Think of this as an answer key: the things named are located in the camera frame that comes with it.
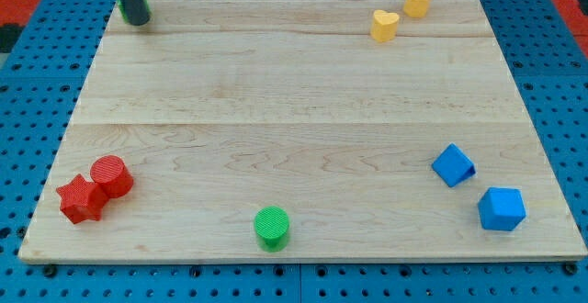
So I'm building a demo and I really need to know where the red star block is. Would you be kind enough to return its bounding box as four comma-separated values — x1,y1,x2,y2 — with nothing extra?
56,174,109,224

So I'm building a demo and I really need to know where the green star block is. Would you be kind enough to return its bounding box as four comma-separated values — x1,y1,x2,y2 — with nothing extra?
116,0,151,25

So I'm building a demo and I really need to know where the green cylinder block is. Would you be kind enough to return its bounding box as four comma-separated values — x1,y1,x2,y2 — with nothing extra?
254,206,289,253

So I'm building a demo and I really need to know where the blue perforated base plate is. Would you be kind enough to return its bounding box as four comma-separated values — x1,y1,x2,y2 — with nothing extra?
1,0,587,302

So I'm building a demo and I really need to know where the red cylinder block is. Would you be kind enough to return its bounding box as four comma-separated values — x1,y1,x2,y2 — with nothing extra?
90,155,134,198

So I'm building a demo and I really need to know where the yellow heart block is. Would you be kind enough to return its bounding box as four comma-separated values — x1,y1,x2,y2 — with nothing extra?
370,9,400,42

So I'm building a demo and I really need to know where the yellow hexagon block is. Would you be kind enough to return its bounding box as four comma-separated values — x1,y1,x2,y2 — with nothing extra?
403,0,431,18

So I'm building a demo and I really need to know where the blue cube block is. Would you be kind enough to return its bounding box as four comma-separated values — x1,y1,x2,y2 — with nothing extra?
478,187,526,231

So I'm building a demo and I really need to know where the wooden board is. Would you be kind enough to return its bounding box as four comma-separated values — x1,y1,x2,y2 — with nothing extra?
19,0,587,264

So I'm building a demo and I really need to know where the blue triangular block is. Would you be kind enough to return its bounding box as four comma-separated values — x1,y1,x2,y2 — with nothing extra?
432,143,476,187

